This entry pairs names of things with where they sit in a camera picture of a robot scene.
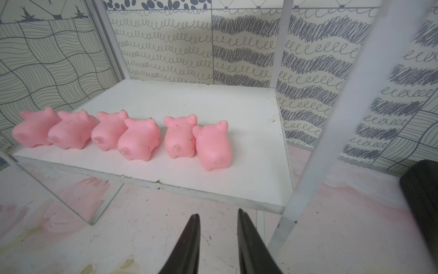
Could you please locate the black plastic tool case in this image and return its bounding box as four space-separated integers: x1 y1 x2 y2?
399 160 438 264

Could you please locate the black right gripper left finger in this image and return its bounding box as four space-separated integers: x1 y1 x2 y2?
159 214 201 274

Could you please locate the pink rubber pig toy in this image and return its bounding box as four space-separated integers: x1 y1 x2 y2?
12 107 62 148
47 110 99 150
164 114 197 159
192 121 232 171
91 110 129 151
117 118 161 162

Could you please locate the white two-tier shelf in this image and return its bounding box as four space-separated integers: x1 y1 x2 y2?
1 1 435 257

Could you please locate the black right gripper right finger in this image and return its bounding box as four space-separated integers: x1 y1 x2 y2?
237 208 282 274

